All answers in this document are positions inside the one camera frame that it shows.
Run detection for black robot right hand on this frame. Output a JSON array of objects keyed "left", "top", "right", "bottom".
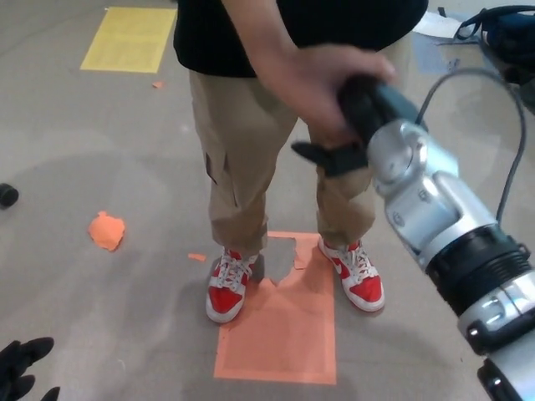
[{"left": 291, "top": 73, "right": 427, "bottom": 179}]

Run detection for person's bare right hand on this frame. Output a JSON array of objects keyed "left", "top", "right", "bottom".
[{"left": 262, "top": 43, "right": 397, "bottom": 145}]

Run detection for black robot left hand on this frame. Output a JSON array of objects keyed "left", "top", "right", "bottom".
[{"left": 0, "top": 336, "right": 60, "bottom": 401}]

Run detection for person's bare right forearm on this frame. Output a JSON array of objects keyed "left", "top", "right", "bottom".
[{"left": 232, "top": 0, "right": 304, "bottom": 84}]

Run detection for blue floor marking sheet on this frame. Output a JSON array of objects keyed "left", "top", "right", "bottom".
[{"left": 415, "top": 35, "right": 490, "bottom": 75}]

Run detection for beige cargo trousers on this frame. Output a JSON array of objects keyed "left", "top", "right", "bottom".
[{"left": 187, "top": 39, "right": 415, "bottom": 255}]

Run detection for white paper sheet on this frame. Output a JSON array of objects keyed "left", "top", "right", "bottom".
[{"left": 413, "top": 11, "right": 461, "bottom": 39}]

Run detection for black t-shirt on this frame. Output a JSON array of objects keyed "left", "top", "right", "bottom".
[{"left": 173, "top": 0, "right": 430, "bottom": 79}]

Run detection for black bag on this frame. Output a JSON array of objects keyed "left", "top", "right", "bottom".
[{"left": 503, "top": 62, "right": 535, "bottom": 91}]

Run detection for dark blue backpack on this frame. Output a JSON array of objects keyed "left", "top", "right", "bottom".
[{"left": 454, "top": 7, "right": 535, "bottom": 63}]

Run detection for crumpled orange paper piece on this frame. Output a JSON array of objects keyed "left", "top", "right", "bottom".
[{"left": 87, "top": 211, "right": 126, "bottom": 251}]

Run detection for black caster wheel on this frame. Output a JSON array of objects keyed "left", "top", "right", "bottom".
[{"left": 0, "top": 182, "right": 20, "bottom": 209}]

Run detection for red white left sneaker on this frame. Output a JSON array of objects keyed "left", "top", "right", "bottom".
[{"left": 318, "top": 237, "right": 385, "bottom": 312}]

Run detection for red white sneaker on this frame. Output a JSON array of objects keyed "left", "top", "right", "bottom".
[
  {"left": 318, "top": 237, "right": 385, "bottom": 312},
  {"left": 205, "top": 246, "right": 259, "bottom": 324}
]

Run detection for yellow paper sheet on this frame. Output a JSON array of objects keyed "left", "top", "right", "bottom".
[{"left": 79, "top": 7, "right": 178, "bottom": 74}]

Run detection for red white right sneaker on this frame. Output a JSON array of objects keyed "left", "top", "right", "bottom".
[{"left": 205, "top": 246, "right": 259, "bottom": 324}]

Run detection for large torn orange paper sheet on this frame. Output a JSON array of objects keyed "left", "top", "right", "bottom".
[{"left": 213, "top": 231, "right": 338, "bottom": 384}]

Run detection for grey robot wrist cable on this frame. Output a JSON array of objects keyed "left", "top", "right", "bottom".
[{"left": 415, "top": 67, "right": 527, "bottom": 222}]

